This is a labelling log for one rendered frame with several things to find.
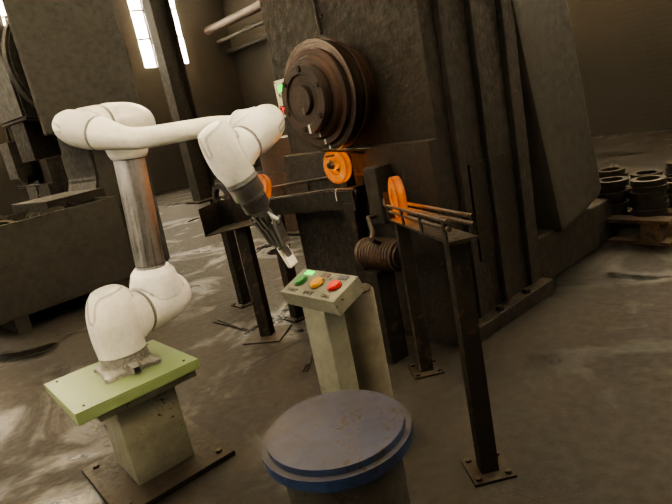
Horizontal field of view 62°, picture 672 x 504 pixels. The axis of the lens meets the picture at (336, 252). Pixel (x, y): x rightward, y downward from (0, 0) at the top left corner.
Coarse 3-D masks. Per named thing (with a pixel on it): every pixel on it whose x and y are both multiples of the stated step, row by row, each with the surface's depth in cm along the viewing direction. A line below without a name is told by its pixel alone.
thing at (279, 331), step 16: (208, 208) 279; (224, 208) 289; (240, 208) 287; (208, 224) 277; (224, 224) 291; (240, 224) 278; (240, 240) 277; (256, 256) 284; (256, 272) 281; (256, 288) 283; (256, 304) 286; (256, 336) 292; (272, 336) 288
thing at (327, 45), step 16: (304, 48) 236; (320, 48) 229; (336, 48) 224; (288, 64) 247; (352, 64) 224; (352, 80) 222; (352, 96) 224; (352, 112) 227; (352, 128) 230; (336, 144) 240
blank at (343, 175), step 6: (324, 156) 251; (336, 156) 245; (342, 156) 243; (348, 156) 244; (324, 162) 252; (342, 162) 244; (348, 162) 243; (324, 168) 254; (342, 168) 245; (348, 168) 244; (330, 174) 252; (336, 174) 249; (342, 174) 246; (348, 174) 245; (336, 180) 250; (342, 180) 247
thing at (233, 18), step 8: (248, 8) 1113; (256, 8) 1096; (232, 16) 1160; (240, 16) 1142; (248, 16) 1135; (216, 24) 1211; (224, 24) 1192; (256, 24) 1150; (208, 32) 1246; (240, 32) 1198; (224, 40) 1253; (256, 40) 1195; (264, 40) 1180; (232, 48) 1270; (240, 48) 1247
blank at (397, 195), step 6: (390, 180) 203; (396, 180) 200; (390, 186) 206; (396, 186) 199; (402, 186) 198; (390, 192) 208; (396, 192) 198; (402, 192) 198; (390, 198) 211; (396, 198) 199; (402, 198) 198; (396, 204) 202; (402, 204) 199; (396, 210) 204; (396, 216) 207
